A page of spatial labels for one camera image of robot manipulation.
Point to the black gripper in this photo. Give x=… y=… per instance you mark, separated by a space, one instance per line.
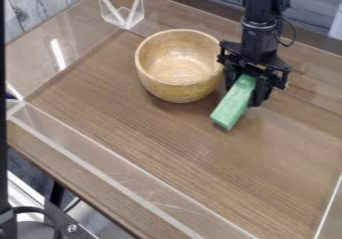
x=268 y=69

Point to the green rectangular block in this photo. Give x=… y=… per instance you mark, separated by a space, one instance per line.
x=233 y=103

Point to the brown wooden bowl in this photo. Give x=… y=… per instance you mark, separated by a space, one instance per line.
x=176 y=65

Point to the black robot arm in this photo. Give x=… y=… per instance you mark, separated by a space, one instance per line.
x=252 y=56

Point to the black metal table leg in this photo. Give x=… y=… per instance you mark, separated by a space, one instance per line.
x=56 y=194

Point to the grey metal clamp plate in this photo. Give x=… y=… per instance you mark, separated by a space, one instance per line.
x=65 y=227

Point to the clear acrylic corner bracket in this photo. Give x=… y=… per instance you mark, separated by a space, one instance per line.
x=121 y=17

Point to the clear acrylic front wall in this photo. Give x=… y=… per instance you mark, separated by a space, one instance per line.
x=153 y=160

